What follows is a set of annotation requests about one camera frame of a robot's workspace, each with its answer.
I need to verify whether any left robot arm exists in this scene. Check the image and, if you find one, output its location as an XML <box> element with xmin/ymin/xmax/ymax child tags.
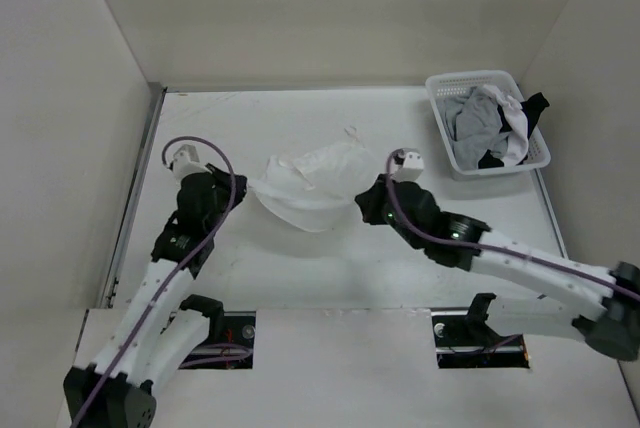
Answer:
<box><xmin>63</xmin><ymin>163</ymin><xmax>247</xmax><ymax>427</ymax></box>

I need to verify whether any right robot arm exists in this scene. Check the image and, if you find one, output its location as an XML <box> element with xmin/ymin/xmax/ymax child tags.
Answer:
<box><xmin>355</xmin><ymin>175</ymin><xmax>639</xmax><ymax>361</ymax></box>

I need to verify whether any grey tank top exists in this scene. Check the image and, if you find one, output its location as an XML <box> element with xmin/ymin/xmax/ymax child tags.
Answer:
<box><xmin>436</xmin><ymin>87</ymin><xmax>508</xmax><ymax>171</ymax></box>

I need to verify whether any black tank top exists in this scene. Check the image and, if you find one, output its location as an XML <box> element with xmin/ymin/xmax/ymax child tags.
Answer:
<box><xmin>478</xmin><ymin>93</ymin><xmax>549</xmax><ymax>169</ymax></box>

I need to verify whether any white plastic basket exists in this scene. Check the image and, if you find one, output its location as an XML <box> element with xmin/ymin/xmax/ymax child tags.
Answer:
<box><xmin>425</xmin><ymin>70</ymin><xmax>551</xmax><ymax>181</ymax></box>

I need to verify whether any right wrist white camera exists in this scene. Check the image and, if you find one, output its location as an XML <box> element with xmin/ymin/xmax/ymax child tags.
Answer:
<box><xmin>391</xmin><ymin>148</ymin><xmax>425</xmax><ymax>182</ymax></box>

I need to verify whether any wrist white camera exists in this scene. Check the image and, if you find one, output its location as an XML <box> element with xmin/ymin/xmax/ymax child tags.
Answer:
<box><xmin>168</xmin><ymin>144</ymin><xmax>207</xmax><ymax>182</ymax></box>
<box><xmin>391</xmin><ymin>148</ymin><xmax>425</xmax><ymax>182</ymax></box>

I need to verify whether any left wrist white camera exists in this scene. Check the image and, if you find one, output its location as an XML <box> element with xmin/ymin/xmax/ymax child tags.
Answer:
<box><xmin>168</xmin><ymin>144</ymin><xmax>207</xmax><ymax>182</ymax></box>

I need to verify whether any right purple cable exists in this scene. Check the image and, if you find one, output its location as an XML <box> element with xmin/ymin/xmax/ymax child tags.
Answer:
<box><xmin>384</xmin><ymin>148</ymin><xmax>640</xmax><ymax>299</ymax></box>

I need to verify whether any purple cable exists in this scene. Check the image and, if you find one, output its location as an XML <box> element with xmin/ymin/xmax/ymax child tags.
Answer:
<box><xmin>384</xmin><ymin>148</ymin><xmax>640</xmax><ymax>299</ymax></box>
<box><xmin>67</xmin><ymin>135</ymin><xmax>251</xmax><ymax>428</ymax></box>

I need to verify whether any metal table edge rail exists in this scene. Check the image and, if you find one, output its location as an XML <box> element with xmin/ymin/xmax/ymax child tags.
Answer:
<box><xmin>95</xmin><ymin>82</ymin><xmax>167</xmax><ymax>308</ymax></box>

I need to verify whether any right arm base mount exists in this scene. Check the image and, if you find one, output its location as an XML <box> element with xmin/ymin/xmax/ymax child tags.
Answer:
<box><xmin>431</xmin><ymin>293</ymin><xmax>530</xmax><ymax>369</ymax></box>

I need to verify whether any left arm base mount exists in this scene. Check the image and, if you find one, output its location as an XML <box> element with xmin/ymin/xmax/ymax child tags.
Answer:
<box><xmin>180</xmin><ymin>295</ymin><xmax>257</xmax><ymax>370</ymax></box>

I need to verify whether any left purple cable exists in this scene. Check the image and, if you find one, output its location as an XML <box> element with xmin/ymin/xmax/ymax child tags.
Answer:
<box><xmin>67</xmin><ymin>135</ymin><xmax>251</xmax><ymax>428</ymax></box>

